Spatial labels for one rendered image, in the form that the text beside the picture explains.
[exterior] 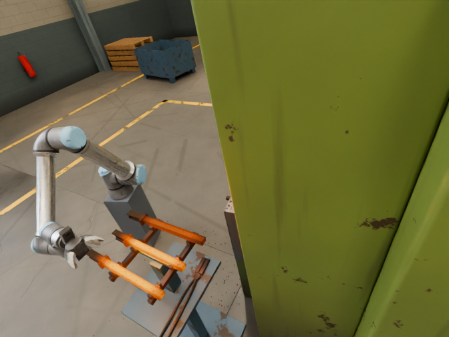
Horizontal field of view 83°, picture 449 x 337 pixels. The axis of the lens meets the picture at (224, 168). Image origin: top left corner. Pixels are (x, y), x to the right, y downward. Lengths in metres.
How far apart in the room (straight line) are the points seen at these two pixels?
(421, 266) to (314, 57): 0.48
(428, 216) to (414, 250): 0.10
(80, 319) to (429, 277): 2.22
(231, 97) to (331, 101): 0.21
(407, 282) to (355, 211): 0.18
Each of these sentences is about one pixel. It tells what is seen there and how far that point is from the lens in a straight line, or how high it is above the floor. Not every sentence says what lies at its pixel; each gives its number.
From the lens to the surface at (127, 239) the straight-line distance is 1.22.
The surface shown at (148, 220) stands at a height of 1.02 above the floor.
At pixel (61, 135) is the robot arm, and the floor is 1.34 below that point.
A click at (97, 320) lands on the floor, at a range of 2.38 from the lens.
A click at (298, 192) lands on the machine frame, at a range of 0.69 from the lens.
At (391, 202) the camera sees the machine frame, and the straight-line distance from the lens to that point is 0.70.
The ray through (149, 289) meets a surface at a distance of 1.04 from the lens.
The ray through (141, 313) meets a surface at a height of 0.75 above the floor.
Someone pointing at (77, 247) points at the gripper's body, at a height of 1.00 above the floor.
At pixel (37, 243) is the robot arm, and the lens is 1.68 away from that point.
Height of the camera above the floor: 1.86
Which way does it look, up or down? 38 degrees down
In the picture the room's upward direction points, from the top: 12 degrees counter-clockwise
